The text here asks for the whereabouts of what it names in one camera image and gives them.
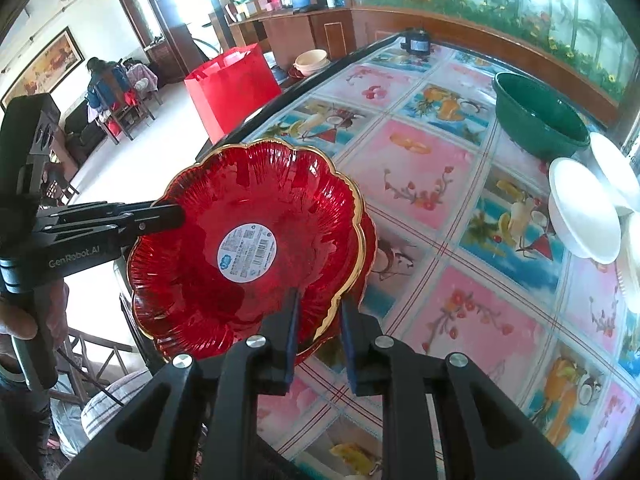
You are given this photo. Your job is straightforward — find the wooden chair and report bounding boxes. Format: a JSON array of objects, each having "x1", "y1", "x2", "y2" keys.
[{"x1": 59, "y1": 327, "x2": 137, "y2": 406}]

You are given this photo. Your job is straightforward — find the framed wall painting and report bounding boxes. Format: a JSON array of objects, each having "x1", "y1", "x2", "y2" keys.
[{"x1": 0, "y1": 26, "x2": 84, "y2": 110}]

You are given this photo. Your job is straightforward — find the black sofa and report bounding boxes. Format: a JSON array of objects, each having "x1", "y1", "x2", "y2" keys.
[{"x1": 59, "y1": 100, "x2": 108, "y2": 166}]

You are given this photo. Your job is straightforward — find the person's left hand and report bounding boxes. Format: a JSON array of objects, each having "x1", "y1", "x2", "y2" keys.
[{"x1": 0, "y1": 282, "x2": 70, "y2": 348}]

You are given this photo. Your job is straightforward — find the white plate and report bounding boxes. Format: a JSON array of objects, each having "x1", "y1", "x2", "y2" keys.
[{"x1": 616, "y1": 220, "x2": 640, "y2": 312}]

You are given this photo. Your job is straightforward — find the wooden counter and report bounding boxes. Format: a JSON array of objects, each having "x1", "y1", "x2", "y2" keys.
[{"x1": 229, "y1": 6, "x2": 357, "y2": 68}]

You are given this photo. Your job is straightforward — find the black cable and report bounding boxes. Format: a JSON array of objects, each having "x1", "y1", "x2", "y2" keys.
[{"x1": 56, "y1": 347, "x2": 128, "y2": 408}]

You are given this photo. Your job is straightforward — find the red scalloped gold-rimmed plate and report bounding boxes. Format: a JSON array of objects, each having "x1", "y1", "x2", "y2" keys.
[
  {"x1": 126, "y1": 141, "x2": 365, "y2": 361},
  {"x1": 131, "y1": 210, "x2": 379, "y2": 367}
]

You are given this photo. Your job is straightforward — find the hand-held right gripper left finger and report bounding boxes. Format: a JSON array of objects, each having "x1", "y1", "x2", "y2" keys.
[{"x1": 59, "y1": 289, "x2": 303, "y2": 480}]

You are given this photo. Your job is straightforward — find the cream bowl stack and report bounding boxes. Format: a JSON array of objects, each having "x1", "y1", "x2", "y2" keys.
[{"x1": 293, "y1": 49, "x2": 331, "y2": 76}]

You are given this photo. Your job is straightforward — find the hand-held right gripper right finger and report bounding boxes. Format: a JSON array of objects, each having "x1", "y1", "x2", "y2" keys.
[{"x1": 341, "y1": 293, "x2": 582, "y2": 480}]

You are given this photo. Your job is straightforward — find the red paper bag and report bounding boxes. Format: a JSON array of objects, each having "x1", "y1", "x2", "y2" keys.
[{"x1": 183, "y1": 43, "x2": 283, "y2": 145}]

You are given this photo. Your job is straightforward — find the tall wooden cabinet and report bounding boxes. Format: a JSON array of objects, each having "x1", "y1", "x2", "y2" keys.
[{"x1": 114, "y1": 0, "x2": 221, "y2": 83}]

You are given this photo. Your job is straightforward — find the striped sack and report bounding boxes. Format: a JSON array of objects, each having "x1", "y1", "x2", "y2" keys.
[{"x1": 81, "y1": 369, "x2": 157, "y2": 442}]

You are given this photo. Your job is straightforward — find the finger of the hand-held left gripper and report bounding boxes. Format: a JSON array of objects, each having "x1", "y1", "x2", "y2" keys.
[
  {"x1": 34, "y1": 224, "x2": 151, "y2": 252},
  {"x1": 36, "y1": 201, "x2": 187, "y2": 235}
]

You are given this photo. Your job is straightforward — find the small black jar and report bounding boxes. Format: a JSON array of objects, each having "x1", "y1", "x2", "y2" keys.
[{"x1": 400, "y1": 30, "x2": 435, "y2": 57}]

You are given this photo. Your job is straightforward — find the dark green bowl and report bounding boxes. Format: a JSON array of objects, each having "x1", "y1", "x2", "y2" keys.
[{"x1": 492, "y1": 72, "x2": 592, "y2": 162}]

